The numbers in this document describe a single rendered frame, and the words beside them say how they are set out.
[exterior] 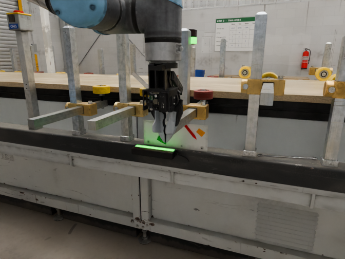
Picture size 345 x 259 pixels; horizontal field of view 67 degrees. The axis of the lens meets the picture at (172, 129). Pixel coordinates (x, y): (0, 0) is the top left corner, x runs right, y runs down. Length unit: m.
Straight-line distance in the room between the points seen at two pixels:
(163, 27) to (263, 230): 1.07
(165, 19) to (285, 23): 7.55
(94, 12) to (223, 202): 1.07
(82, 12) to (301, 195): 0.88
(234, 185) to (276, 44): 7.20
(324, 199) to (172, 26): 0.77
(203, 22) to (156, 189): 7.43
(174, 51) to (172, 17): 0.07
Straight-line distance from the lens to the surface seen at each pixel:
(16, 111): 1.84
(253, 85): 0.90
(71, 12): 0.54
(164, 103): 0.62
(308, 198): 1.06
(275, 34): 8.10
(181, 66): 0.95
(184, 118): 0.81
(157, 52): 0.62
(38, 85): 1.62
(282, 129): 1.16
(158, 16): 0.63
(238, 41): 8.20
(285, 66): 8.07
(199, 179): 1.06
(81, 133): 1.23
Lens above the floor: 1.04
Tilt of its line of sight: 16 degrees down
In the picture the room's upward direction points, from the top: straight up
